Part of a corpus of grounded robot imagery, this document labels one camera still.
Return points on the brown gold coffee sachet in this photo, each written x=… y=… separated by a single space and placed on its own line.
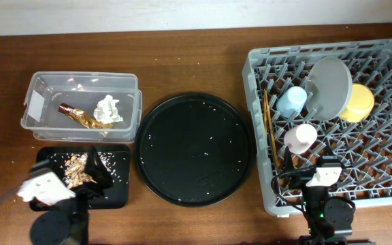
x=82 y=118

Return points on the blue plastic cup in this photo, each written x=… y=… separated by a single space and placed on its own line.
x=291 y=101

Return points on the round black serving tray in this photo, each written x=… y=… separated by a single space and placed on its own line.
x=194 y=150

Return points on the pink plastic cup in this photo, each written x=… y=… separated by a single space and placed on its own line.
x=300 y=138

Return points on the white tissue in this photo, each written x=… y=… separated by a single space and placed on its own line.
x=106 y=111

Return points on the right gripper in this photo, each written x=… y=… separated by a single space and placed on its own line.
x=300 y=180

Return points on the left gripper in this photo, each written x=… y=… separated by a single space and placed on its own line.
x=96 y=169

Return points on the white label sticker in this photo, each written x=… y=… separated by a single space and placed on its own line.
x=36 y=105

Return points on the food scraps and rice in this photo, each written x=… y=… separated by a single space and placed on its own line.
x=70 y=168

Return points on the grey round plate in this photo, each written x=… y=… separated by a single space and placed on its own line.
x=330 y=85

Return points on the clear plastic waste bin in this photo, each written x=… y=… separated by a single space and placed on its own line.
x=83 y=90

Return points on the yellow bowl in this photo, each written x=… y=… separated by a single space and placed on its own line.
x=360 y=104

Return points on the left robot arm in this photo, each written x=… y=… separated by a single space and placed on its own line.
x=67 y=220

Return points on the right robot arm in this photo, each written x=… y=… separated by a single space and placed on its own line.
x=329 y=218

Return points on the grey dishwasher rack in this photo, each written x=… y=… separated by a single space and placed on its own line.
x=364 y=147

